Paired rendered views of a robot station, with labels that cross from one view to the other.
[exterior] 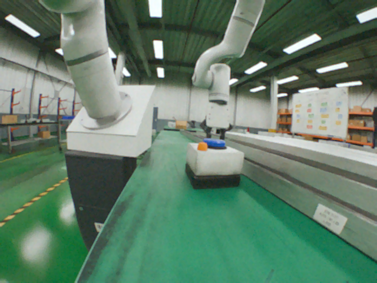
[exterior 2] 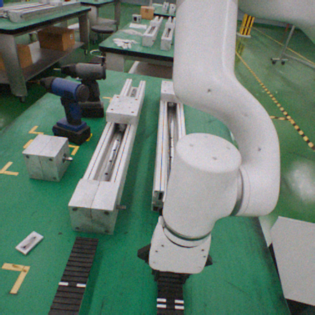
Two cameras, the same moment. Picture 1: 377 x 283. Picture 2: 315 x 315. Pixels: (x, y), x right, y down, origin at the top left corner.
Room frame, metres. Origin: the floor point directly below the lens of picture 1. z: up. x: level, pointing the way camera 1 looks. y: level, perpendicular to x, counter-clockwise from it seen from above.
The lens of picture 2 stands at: (0.82, -0.13, 1.29)
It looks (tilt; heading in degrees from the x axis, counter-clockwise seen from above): 38 degrees down; 189
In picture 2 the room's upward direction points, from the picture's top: 9 degrees clockwise
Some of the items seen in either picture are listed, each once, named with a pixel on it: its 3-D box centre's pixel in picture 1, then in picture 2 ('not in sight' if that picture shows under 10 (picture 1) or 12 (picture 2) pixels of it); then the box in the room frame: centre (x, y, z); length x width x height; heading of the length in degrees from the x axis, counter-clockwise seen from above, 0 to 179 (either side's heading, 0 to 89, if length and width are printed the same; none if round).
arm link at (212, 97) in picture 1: (218, 99); (185, 220); (0.56, -0.11, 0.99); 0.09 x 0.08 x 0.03; 102
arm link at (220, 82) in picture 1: (218, 80); (200, 184); (0.56, -0.11, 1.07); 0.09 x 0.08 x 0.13; 107
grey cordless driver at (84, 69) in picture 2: not in sight; (82, 90); (-0.04, -0.63, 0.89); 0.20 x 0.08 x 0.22; 115
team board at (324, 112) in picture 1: (316, 134); not in sight; (2.24, -2.78, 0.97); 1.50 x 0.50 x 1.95; 10
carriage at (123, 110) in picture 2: not in sight; (124, 112); (0.03, -0.41, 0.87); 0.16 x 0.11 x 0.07; 12
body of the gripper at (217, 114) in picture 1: (217, 114); (179, 242); (0.56, -0.11, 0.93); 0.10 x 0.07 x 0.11; 102
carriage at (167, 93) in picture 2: not in sight; (172, 94); (-0.26, -0.28, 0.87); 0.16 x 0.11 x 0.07; 12
